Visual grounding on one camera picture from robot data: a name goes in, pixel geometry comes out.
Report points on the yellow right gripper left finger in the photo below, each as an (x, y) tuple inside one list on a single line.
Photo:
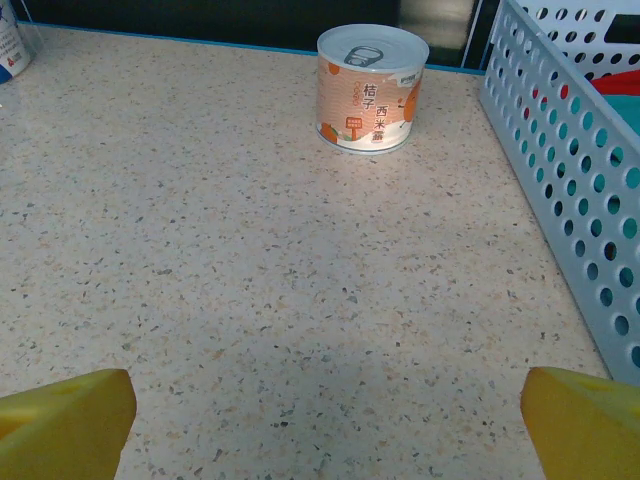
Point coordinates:
[(65, 430)]

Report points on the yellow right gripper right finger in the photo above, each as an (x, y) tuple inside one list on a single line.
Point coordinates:
[(585, 430)]

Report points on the white perforated plastic basket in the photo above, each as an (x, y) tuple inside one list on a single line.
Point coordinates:
[(592, 97)]

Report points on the red t-shirt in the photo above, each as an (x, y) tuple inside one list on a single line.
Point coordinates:
[(622, 82)]

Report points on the orange label tin can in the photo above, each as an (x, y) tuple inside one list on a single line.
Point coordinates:
[(370, 100)]

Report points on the blue table border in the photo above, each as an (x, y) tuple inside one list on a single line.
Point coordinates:
[(200, 41)]

